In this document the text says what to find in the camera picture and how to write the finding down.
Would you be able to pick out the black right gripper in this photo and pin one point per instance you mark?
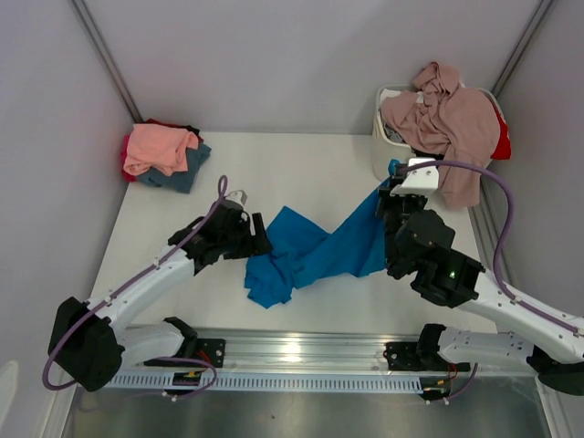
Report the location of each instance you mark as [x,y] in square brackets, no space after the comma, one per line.
[384,199]

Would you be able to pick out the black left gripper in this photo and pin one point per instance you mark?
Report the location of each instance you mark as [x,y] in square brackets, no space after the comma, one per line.
[255,245]

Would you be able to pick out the blue t shirt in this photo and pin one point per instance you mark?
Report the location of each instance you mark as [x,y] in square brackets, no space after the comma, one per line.
[303,253]

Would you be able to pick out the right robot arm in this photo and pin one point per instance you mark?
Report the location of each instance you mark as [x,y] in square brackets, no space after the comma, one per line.
[419,243]

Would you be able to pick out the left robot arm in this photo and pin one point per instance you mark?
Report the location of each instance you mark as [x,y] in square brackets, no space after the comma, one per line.
[93,340]

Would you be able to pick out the grey blue folded shirt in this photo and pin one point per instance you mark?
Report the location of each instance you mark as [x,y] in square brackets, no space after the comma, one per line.
[180,182]

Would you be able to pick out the white laundry basket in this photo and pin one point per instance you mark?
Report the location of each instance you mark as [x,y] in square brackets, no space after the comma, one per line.
[387,145]

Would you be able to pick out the grey garment in basket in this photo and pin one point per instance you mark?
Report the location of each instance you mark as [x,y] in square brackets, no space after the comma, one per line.
[392,135]

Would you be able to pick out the salmon pink folded shirt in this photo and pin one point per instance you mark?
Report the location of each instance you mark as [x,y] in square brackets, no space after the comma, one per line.
[159,147]

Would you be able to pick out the black folded shirt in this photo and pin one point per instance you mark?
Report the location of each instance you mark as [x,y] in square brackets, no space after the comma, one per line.
[193,130]

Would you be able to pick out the dusty pink shirt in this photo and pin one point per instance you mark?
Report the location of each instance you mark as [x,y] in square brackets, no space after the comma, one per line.
[442,117]

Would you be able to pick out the red shirt in basket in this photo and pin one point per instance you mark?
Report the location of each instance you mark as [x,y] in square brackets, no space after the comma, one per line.
[503,149]

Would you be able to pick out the right corner metal profile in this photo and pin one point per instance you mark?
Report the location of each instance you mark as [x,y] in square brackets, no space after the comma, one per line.
[527,36]

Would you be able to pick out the corner metal profile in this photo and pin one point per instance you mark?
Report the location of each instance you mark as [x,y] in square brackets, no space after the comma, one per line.
[527,36]
[97,41]

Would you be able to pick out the left corner metal profile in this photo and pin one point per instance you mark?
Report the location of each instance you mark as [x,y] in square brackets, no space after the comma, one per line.
[97,41]

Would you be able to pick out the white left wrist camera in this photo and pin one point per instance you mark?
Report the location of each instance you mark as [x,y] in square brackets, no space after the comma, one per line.
[236,199]

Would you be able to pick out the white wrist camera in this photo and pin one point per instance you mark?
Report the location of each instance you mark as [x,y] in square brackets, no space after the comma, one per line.
[236,199]
[423,182]

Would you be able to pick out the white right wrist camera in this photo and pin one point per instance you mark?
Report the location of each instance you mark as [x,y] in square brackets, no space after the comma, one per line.
[423,182]

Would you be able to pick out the aluminium mounting rail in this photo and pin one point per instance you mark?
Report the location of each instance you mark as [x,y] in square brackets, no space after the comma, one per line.
[310,353]

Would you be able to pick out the white slotted cable duct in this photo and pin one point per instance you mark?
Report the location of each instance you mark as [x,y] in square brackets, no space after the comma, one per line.
[239,381]

